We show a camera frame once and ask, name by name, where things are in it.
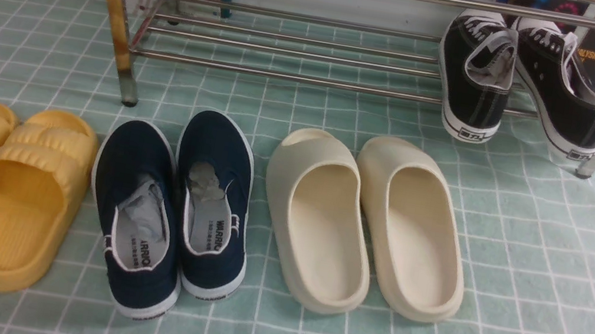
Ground navy canvas shoe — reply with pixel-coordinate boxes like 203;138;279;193
91;120;182;320
176;110;255;301

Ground metal shoe rack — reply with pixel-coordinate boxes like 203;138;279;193
106;0;595;179

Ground left cream slipper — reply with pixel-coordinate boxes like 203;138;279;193
265;128;370;315

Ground cream slipper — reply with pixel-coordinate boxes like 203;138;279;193
265;128;370;315
357;136;464;323

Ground right cream slipper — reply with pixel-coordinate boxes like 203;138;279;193
357;136;464;323

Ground left black canvas sneaker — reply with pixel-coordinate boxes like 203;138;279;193
439;9;519;144

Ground black canvas sneaker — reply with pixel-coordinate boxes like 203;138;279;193
439;9;519;144
513;17;595;162

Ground right yellow slipper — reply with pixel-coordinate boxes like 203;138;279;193
0;109;98;292

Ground right black canvas sneaker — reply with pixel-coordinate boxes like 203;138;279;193
513;17;595;162

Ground green checkered floor cloth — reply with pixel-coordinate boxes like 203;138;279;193
0;0;595;334

